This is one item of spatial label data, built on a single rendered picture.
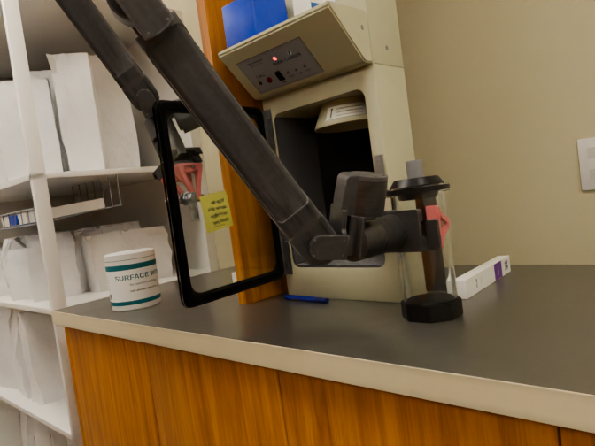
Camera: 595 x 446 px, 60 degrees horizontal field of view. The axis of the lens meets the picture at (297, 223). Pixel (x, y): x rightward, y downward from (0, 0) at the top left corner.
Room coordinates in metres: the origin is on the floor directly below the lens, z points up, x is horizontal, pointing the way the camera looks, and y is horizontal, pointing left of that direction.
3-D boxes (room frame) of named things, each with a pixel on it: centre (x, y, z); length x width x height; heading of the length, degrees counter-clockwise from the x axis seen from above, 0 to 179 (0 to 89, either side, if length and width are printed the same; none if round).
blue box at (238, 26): (1.13, 0.03, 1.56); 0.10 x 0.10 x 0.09; 46
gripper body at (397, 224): (0.79, -0.13, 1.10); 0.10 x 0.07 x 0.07; 46
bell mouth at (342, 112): (1.16, -0.15, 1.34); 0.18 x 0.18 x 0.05
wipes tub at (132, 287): (1.37, 0.46, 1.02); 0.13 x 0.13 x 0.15
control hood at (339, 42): (1.07, -0.03, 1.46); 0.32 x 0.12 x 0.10; 46
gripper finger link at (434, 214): (0.82, -0.21, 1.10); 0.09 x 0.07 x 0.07; 136
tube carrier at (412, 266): (0.87, -0.21, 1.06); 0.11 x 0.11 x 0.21
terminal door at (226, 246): (1.08, 0.14, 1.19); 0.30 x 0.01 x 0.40; 142
